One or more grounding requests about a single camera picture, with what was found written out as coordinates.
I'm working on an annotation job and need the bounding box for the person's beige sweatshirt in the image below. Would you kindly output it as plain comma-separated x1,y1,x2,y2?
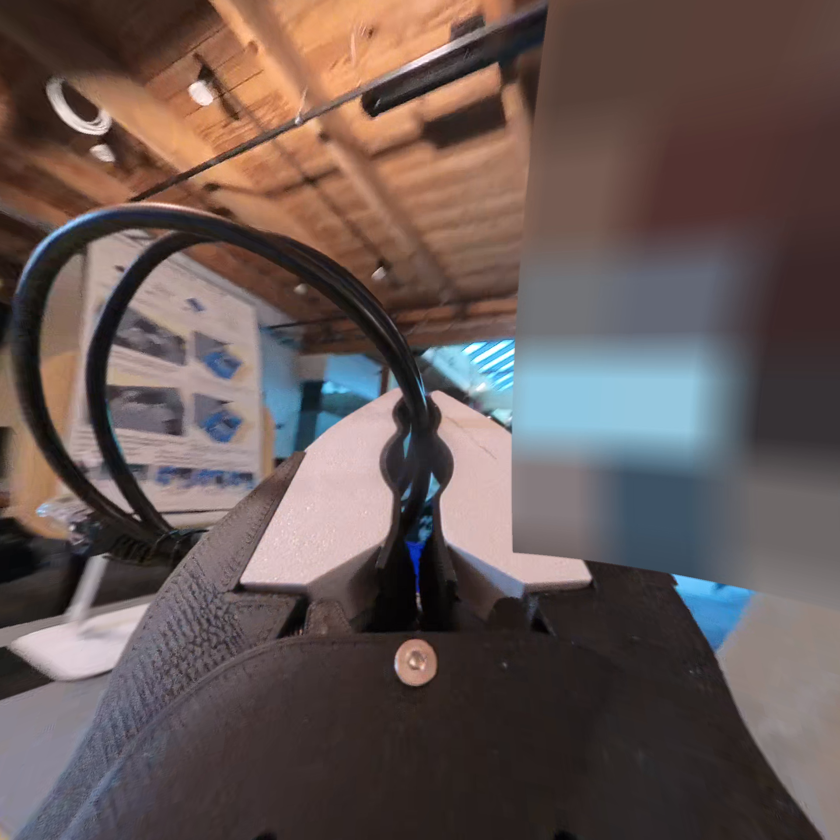
714,587,840,828

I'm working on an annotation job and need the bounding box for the black cable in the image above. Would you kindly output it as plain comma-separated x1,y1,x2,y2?
12,203,435,567

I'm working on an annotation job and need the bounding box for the white document stand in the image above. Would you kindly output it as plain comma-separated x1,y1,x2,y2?
10,230,277,681

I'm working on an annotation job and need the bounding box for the white round ceiling lamp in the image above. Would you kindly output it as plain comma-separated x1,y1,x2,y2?
45,77,114,137

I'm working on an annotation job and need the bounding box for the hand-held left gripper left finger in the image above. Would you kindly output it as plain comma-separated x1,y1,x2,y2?
239,390,413,614

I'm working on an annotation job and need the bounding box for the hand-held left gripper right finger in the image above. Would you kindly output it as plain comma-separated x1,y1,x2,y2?
428,390,593,606

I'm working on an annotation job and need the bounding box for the black ceiling light fixture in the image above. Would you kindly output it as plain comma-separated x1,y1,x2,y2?
360,0,550,120

